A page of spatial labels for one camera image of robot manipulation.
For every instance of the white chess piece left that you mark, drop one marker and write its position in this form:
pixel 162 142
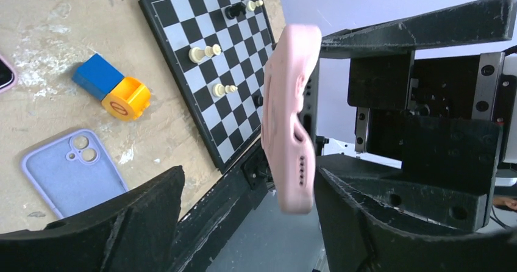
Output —
pixel 197 54

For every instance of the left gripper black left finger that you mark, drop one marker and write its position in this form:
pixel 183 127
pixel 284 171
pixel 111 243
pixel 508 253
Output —
pixel 131 232

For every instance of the phone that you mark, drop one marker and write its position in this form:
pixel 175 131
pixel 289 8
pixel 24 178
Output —
pixel 9 76
pixel 288 147

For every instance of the white chess piece lower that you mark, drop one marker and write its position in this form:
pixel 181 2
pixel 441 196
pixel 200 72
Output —
pixel 220 90

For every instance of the lilac phone case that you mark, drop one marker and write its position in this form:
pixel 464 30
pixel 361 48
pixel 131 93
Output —
pixel 73 173

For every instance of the black base frame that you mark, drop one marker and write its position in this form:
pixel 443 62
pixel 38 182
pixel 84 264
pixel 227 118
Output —
pixel 206 228

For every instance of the blue and orange block toy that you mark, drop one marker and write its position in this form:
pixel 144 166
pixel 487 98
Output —
pixel 124 97

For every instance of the chessboard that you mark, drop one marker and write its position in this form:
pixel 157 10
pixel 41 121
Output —
pixel 227 124

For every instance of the white chess piece top right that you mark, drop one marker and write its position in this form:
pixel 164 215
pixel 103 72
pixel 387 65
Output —
pixel 253 5

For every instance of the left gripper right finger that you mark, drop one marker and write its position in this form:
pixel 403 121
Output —
pixel 362 234

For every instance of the black chess piece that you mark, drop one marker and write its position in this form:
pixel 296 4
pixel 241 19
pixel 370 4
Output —
pixel 258 100
pixel 235 10

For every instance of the white chess piece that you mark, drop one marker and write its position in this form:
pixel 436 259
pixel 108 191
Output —
pixel 197 54
pixel 253 5
pixel 220 90

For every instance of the black chess piece lower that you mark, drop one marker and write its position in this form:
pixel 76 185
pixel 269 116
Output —
pixel 258 100

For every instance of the black chess piece top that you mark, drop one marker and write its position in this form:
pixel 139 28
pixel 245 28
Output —
pixel 235 10

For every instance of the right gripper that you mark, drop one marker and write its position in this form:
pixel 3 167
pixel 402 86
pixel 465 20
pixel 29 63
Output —
pixel 450 120

